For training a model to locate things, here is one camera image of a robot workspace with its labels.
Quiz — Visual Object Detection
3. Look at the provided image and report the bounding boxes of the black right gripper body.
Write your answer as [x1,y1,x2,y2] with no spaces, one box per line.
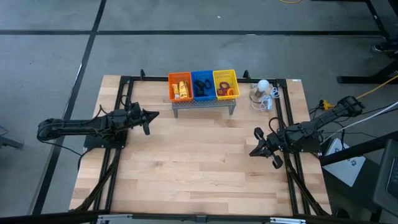
[254,126,292,170]

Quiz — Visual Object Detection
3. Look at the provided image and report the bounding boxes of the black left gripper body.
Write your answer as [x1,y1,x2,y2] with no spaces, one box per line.
[124,102,150,136]

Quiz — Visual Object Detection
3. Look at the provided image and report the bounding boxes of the orange plastic basket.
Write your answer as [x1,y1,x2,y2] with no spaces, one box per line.
[167,72,194,103]

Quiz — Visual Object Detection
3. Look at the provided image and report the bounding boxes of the blue plastic basket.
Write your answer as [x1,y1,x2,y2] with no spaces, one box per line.
[190,70,217,102]

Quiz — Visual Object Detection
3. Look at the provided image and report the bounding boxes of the yellow plastic basket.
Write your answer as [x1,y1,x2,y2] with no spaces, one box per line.
[212,68,241,101]

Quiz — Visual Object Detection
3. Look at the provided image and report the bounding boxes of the grey perforated metal riser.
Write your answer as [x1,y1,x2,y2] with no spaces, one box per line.
[171,98,237,119]

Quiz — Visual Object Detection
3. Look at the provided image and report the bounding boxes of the white globe table lamp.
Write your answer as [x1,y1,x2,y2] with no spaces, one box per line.
[249,78,271,104]

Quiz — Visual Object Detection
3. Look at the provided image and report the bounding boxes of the white cardboard box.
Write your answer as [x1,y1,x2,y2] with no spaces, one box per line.
[322,138,368,188]

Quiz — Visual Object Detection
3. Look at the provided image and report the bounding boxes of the black diagonal bar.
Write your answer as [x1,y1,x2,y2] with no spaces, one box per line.
[318,129,398,167]

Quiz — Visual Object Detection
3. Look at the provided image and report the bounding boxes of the grey equipment case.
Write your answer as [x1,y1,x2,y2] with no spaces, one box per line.
[372,139,398,218]

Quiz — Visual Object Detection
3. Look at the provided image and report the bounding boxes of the black rig crossbeam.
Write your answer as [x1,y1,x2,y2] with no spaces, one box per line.
[0,210,398,224]

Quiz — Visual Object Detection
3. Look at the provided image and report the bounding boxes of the grey floor stand foot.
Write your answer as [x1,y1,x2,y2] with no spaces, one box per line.
[0,125,25,151]

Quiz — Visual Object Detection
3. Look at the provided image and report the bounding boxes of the person's shoe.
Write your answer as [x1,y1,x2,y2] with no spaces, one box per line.
[372,40,398,54]

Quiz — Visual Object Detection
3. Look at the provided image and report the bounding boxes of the white coiled lamp cable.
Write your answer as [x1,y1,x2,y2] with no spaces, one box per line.
[250,86,281,113]

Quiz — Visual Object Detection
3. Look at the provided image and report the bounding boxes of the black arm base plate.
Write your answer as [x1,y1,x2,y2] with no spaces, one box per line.
[83,129,128,150]

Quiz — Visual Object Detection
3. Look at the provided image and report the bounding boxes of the white floor cable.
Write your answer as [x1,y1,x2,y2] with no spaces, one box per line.
[323,101,398,142]

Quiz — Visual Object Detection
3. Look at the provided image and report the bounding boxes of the black neighbouring table frame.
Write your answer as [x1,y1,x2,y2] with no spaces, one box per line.
[310,0,398,85]

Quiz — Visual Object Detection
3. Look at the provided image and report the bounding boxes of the yellow power cable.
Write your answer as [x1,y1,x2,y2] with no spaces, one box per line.
[319,75,398,110]

